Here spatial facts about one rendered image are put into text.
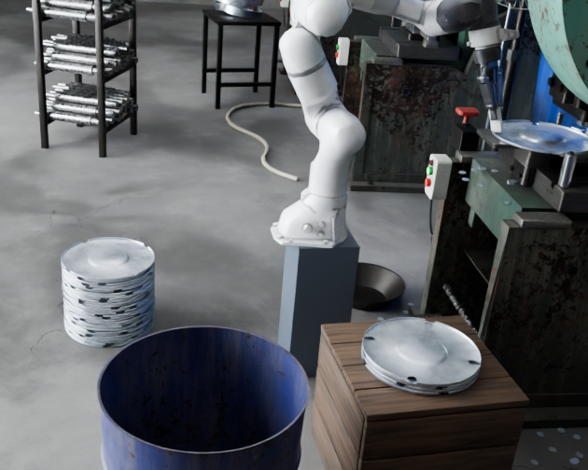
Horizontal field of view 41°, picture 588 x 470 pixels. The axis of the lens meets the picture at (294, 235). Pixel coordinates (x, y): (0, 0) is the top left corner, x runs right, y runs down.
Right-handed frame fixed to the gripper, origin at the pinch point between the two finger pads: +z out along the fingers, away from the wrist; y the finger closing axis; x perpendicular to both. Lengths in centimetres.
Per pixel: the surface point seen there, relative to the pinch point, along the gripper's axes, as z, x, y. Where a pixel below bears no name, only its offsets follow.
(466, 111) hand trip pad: 0.1, -18.8, -21.6
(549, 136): 7.5, 11.9, -7.4
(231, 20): -47, -228, -163
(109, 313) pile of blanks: 37, -103, 69
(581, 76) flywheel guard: -14, 37, 39
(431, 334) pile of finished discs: 45, -4, 48
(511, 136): 5.3, 3.8, -0.5
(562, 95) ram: -4.0, 17.4, -5.6
